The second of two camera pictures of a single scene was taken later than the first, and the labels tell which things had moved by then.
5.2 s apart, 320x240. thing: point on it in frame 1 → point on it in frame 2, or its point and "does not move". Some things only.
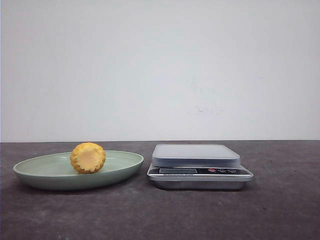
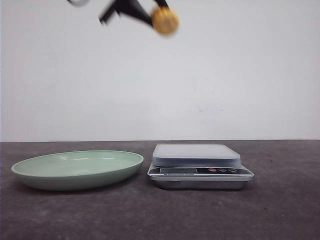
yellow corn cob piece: (87, 157) → (165, 21)
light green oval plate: (87, 168) does not move
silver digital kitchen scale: (197, 166) does not move
